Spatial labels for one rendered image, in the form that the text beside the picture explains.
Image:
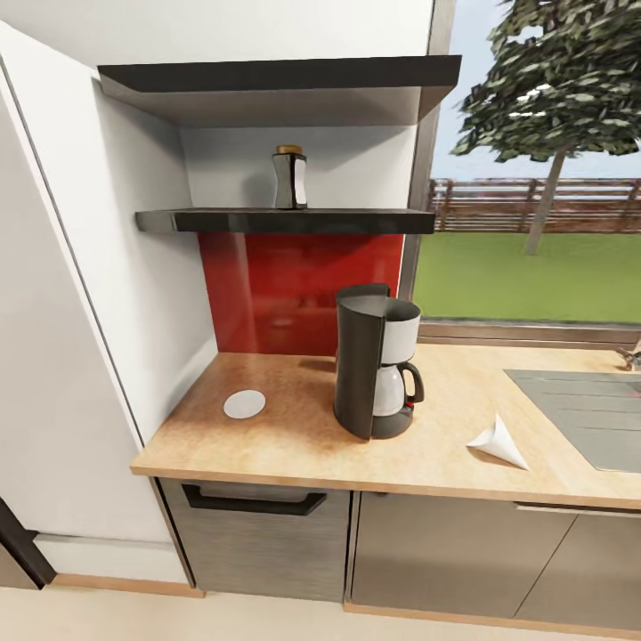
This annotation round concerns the drop in sink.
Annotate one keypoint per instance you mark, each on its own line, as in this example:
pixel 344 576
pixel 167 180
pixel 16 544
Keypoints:
pixel 599 413

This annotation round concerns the bottle of coffee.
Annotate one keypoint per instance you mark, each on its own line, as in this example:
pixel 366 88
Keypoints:
pixel 289 165

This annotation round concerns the paper coffee filter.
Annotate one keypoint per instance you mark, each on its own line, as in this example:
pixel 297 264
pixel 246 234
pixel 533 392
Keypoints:
pixel 497 441

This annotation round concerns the coffee maker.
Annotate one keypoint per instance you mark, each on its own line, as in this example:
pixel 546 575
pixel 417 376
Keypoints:
pixel 377 335

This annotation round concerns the saucer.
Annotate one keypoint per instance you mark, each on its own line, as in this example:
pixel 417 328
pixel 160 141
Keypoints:
pixel 245 403

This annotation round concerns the fridge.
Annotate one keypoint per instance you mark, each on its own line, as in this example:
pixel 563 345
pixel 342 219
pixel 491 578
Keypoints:
pixel 103 328

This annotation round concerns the fixed window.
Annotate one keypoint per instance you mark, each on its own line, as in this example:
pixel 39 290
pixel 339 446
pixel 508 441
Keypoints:
pixel 532 165

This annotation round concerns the dishwasher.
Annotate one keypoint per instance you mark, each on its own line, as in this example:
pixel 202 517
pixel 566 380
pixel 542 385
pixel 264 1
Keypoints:
pixel 262 539

